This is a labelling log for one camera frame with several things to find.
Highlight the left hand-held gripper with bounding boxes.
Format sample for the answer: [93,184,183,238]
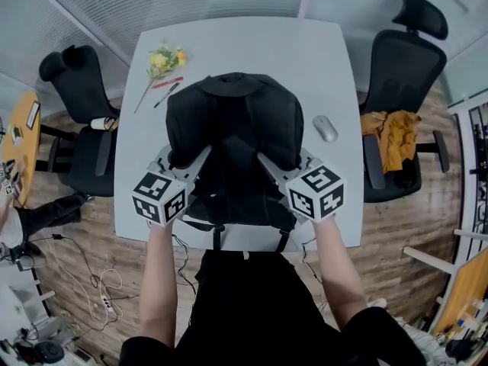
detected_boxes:
[132,145,213,227]

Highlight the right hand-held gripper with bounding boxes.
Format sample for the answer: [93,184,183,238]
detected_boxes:
[257,146,346,224]

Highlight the black backpack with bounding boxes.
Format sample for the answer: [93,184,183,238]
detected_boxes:
[164,72,306,253]

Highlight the person's left forearm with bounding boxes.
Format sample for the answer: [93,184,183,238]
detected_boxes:
[139,219,180,348]

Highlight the person's right forearm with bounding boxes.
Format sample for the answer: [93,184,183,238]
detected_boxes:
[312,213,368,333]

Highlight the grey computer mouse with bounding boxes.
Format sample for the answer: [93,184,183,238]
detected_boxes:
[312,114,339,143]

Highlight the black pen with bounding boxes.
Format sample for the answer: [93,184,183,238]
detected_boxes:
[153,82,180,109]

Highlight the red pen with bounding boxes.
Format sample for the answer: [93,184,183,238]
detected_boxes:
[151,75,185,90]

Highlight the yellow artificial flowers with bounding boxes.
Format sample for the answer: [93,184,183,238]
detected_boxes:
[133,42,188,114]

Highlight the mustard yellow cloth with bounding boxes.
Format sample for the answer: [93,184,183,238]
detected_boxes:
[360,109,422,174]

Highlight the grey table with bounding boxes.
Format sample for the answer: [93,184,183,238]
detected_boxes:
[113,16,365,252]

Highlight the black office chair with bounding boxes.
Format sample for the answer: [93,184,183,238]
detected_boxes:
[36,44,121,198]

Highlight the black mesh chair with headrest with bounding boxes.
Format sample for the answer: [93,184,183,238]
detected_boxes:
[358,0,451,204]

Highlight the person's black clothing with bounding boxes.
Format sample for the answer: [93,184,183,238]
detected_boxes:
[118,249,426,366]

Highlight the round wooden table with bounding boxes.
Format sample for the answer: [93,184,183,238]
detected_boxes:
[2,91,42,207]

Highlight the white storage shelf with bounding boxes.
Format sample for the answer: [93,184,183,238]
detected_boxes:
[453,103,488,243]

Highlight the white cable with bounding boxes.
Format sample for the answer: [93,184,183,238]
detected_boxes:
[37,234,125,326]

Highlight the wooden desk with white frame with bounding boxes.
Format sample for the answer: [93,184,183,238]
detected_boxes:
[432,246,488,342]

